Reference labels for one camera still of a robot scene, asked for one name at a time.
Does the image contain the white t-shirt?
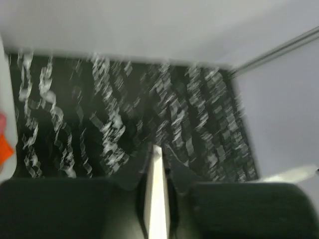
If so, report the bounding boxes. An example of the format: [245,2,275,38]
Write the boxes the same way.
[144,145,170,239]

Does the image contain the black marbled table mat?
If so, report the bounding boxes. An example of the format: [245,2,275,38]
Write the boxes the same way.
[6,51,259,184]

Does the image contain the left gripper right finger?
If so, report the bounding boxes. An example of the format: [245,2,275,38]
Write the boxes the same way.
[168,166,316,239]

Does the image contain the orange garment in basket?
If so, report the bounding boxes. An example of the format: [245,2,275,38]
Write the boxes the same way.
[0,134,14,165]

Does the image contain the pink crumpled t-shirt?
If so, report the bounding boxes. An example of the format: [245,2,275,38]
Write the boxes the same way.
[0,113,6,134]

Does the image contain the white plastic laundry basket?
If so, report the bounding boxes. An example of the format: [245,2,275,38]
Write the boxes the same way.
[0,38,18,182]

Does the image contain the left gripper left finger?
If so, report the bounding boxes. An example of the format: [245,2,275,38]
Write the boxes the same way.
[0,178,147,239]

